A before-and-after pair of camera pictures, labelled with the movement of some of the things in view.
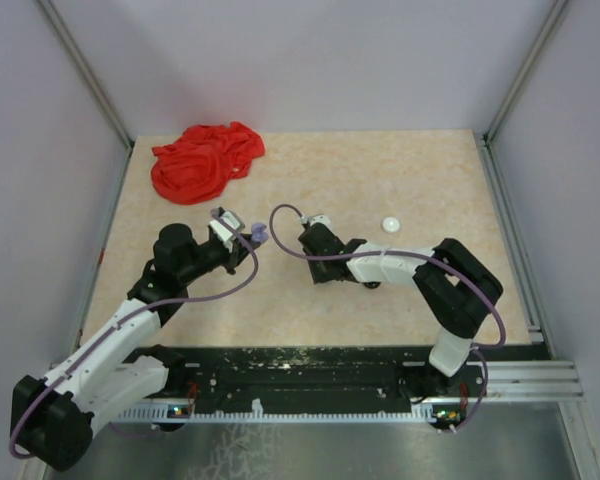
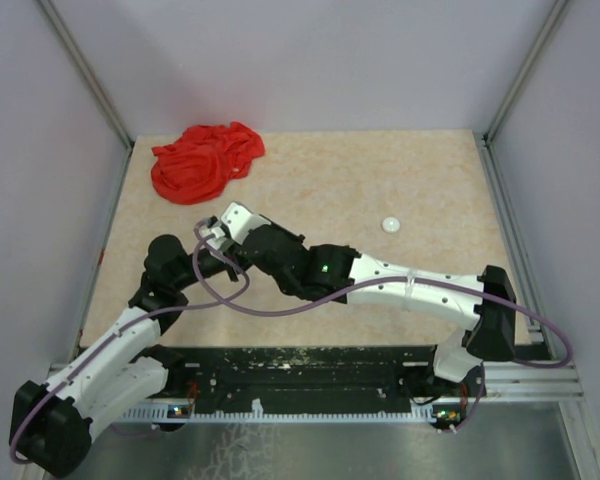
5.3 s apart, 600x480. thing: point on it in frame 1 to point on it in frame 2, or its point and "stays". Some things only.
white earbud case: x=391 y=224 stays
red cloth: x=194 y=169 stays
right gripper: x=319 y=276 to x=297 y=239
